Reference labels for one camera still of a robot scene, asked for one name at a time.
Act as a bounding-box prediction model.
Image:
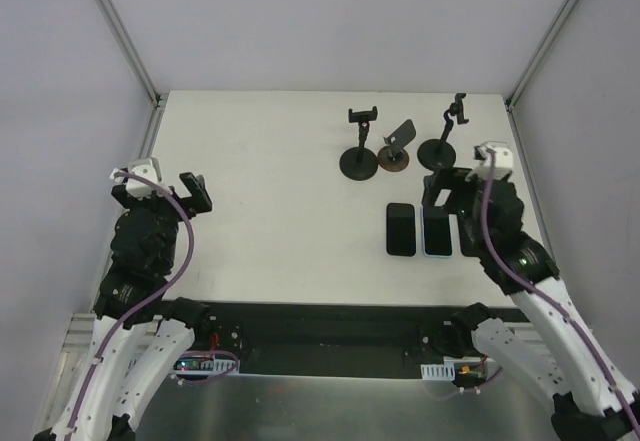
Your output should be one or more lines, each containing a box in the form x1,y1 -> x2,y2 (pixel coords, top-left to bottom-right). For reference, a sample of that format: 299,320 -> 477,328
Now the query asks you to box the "black round base stand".
417,93 -> 469,171

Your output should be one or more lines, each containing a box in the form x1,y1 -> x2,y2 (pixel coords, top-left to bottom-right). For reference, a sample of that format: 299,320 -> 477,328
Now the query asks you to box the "black phone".
456,213 -> 477,257
386,203 -> 417,257

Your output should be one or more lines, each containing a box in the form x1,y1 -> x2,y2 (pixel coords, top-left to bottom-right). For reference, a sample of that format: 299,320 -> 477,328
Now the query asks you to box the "blue case phone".
422,206 -> 453,258

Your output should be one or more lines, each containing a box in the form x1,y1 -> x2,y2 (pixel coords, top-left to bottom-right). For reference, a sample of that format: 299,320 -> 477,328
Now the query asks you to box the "brown base phone stand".
377,119 -> 416,172

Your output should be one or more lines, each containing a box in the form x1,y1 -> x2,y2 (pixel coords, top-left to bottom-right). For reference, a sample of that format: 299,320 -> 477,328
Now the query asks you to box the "black phone stand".
339,106 -> 378,181

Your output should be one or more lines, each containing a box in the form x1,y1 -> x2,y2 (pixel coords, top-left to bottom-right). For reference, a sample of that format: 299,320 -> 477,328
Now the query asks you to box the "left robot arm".
35,164 -> 213,440

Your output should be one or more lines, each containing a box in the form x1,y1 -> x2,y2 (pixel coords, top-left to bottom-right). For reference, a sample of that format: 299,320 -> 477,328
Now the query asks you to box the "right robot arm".
422,168 -> 639,440

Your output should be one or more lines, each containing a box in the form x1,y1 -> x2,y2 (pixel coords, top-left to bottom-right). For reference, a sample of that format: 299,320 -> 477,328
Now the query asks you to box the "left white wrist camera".
109,157 -> 165,199

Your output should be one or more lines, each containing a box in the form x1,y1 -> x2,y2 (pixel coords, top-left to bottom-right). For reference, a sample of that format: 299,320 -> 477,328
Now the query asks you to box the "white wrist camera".
467,141 -> 515,181
109,157 -> 165,199

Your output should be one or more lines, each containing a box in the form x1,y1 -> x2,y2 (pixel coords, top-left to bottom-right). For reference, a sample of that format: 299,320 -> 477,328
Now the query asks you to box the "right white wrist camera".
467,141 -> 515,181

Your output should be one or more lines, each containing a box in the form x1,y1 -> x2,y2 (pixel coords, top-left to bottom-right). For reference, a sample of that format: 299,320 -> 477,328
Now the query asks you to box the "left aluminium frame post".
94,0 -> 162,108

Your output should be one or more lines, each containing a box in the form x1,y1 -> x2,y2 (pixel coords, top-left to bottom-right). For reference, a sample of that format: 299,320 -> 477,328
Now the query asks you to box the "aluminium frame post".
503,0 -> 606,112
94,0 -> 162,108

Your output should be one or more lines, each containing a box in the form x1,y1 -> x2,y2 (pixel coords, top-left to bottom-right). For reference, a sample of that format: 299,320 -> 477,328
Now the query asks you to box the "left white cable duct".
172,355 -> 240,377

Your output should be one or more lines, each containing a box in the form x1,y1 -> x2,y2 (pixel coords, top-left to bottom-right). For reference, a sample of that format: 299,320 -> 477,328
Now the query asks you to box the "white cable duct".
420,362 -> 456,382
172,355 -> 240,377

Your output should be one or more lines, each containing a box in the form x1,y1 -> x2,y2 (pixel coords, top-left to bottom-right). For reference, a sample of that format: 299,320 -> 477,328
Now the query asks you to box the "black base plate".
193,302 -> 480,379

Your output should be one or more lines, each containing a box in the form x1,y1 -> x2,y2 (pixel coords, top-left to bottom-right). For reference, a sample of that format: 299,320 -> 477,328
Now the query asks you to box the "right white cable duct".
420,362 -> 456,382

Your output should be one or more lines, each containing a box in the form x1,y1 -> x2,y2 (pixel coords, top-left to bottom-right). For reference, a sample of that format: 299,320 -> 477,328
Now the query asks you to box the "right aluminium frame post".
503,0 -> 606,112

